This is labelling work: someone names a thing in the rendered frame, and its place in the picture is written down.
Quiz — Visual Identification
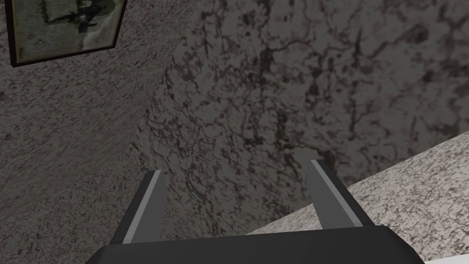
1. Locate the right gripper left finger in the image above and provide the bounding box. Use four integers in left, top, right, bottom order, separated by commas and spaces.
109, 169, 168, 246

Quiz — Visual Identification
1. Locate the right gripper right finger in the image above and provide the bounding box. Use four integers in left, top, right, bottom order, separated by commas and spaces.
306, 159, 375, 231

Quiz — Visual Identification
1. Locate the dark framed wall picture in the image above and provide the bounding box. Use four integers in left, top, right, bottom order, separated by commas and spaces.
4, 0, 128, 68

